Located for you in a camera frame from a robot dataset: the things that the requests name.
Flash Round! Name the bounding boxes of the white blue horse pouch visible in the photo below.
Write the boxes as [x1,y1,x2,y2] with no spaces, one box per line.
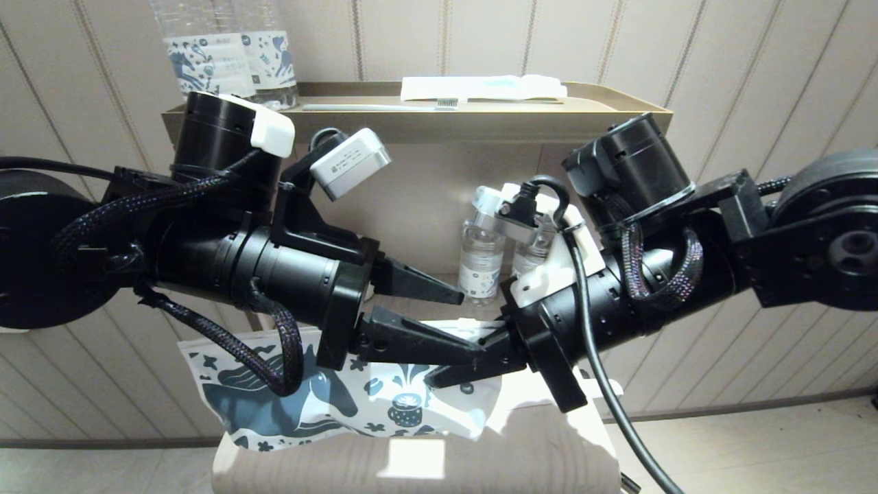
[178,317,505,452]

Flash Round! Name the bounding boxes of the small clear water bottle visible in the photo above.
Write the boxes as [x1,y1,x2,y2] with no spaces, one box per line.
[458,202,508,307]
[511,220,558,277]

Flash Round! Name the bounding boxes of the beige wooden shelf cabinet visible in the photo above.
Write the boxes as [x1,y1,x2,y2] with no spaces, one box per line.
[173,143,661,344]

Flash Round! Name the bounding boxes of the pale blue toothbrush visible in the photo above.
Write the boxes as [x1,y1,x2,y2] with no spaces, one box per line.
[302,98,459,112]

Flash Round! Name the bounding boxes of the white blue toothpaste packet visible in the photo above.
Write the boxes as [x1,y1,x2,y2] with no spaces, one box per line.
[401,75,567,104]

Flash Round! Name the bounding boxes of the large clear water bottle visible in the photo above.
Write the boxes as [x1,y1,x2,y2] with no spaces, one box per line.
[237,0,300,112]
[150,0,258,98]

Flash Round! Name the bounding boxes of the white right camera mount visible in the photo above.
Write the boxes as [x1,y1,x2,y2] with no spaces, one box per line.
[501,184,604,308]

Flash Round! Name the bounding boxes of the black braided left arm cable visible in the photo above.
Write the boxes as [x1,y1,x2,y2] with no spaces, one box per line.
[134,278,304,397]

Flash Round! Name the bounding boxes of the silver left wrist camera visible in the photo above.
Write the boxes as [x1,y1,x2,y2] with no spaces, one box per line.
[310,128,392,202]

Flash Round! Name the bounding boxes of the black left camera cable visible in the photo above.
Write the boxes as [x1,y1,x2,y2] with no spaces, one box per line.
[309,128,347,155]

